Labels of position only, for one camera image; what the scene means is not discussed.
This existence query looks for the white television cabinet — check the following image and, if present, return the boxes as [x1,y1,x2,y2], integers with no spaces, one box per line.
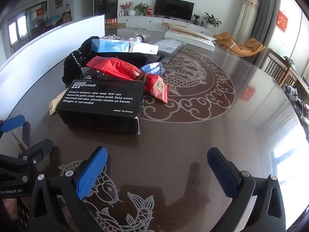
[117,16,216,35]

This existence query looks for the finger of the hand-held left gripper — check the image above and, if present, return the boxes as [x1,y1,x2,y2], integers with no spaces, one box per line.
[0,115,26,138]
[18,139,53,168]

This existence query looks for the red wall hanging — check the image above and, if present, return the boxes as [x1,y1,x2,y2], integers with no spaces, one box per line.
[278,10,288,32]

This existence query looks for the leafy green potted plant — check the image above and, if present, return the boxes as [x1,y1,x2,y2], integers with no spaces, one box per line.
[133,2,149,16]

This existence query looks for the white flat box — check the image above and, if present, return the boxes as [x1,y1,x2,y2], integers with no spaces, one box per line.
[164,28,216,52]

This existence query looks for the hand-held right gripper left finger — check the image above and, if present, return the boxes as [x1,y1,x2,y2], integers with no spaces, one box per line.
[28,146,108,232]

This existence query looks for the black television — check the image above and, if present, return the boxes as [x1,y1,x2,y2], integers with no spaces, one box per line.
[154,0,195,21]

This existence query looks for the large green potted plant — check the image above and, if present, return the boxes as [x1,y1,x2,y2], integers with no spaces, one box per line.
[202,12,222,28]

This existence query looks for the tan cardboard sheet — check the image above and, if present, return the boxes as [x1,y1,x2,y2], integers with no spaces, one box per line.
[169,28,218,41]

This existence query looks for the black cloth bag with chain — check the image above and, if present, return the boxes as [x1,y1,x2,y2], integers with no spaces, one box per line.
[61,36,148,85]

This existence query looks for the clear bag with dark contents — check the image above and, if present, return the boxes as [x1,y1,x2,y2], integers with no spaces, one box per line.
[153,39,187,63]

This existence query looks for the red snack packet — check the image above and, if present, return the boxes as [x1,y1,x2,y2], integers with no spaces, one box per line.
[86,55,169,104]

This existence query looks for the grey curtain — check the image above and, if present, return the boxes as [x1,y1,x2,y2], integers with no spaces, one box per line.
[251,0,283,51]

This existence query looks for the black printed cardboard box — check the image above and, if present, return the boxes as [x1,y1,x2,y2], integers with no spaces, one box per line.
[55,78,145,136]

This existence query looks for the white board panel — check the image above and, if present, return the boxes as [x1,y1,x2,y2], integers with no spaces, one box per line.
[0,14,106,121]

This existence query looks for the wooden chair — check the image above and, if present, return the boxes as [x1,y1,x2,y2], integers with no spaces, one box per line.
[264,48,291,86]

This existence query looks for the tan paper envelope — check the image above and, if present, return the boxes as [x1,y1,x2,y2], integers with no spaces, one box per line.
[48,94,63,116]

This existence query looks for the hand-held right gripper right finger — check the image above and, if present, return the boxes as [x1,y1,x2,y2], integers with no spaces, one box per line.
[207,147,286,232]

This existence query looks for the red flowers in vase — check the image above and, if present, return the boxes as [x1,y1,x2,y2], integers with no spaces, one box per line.
[120,1,133,16]

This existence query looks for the blue and white box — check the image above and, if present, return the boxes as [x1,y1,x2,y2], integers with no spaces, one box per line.
[90,39,159,54]

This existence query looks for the orange lounge chair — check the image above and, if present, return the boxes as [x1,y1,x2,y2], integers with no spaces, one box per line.
[214,32,266,58]

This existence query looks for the clear plastic package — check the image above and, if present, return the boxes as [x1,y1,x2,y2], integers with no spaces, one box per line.
[140,61,166,76]

